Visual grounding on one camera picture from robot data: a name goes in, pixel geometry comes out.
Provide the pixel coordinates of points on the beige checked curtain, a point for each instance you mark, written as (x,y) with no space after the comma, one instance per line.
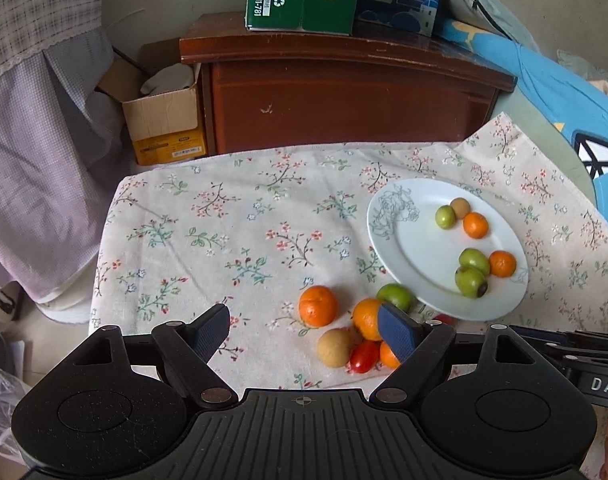
(33,10)

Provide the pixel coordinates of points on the red cherry tomato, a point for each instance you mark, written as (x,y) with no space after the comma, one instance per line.
(365,357)
(444,318)

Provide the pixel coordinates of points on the small orange tangerine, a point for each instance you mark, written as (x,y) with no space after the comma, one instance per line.
(502,263)
(318,305)
(388,356)
(366,317)
(475,225)

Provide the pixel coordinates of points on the white cloth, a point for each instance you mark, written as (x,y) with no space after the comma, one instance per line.
(168,80)

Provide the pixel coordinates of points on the brown longan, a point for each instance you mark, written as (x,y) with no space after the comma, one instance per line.
(335,347)
(460,207)

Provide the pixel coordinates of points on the clear plastic bag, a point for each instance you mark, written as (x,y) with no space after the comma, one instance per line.
(3,410)

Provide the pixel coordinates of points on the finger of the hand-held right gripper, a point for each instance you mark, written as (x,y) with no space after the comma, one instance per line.
(594,355)
(559,336)

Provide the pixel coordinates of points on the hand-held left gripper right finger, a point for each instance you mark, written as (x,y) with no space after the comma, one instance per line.
(394,332)

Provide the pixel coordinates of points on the floral tablecloth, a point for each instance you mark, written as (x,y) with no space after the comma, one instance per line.
(233,240)

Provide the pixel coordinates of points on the brown cardboard box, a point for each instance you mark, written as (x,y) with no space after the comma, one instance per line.
(158,120)

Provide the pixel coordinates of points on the green lime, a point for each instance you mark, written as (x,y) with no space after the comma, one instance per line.
(395,297)

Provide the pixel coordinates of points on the white plate with flower print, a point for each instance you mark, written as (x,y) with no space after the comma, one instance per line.
(419,245)

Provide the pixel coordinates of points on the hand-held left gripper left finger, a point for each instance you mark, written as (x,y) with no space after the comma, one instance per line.
(211,330)

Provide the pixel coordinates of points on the brown wooden nightstand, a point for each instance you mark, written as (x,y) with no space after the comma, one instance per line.
(334,100)

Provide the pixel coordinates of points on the green jujube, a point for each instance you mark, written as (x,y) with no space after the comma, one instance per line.
(444,216)
(473,260)
(470,281)

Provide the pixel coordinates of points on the purple checked cloth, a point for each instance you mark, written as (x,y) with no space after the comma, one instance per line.
(33,160)

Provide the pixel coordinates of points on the pale quilted cushion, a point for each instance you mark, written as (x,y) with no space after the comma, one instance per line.
(584,67)

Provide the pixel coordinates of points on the sage green bedding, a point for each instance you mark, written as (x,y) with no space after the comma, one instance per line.
(544,150)

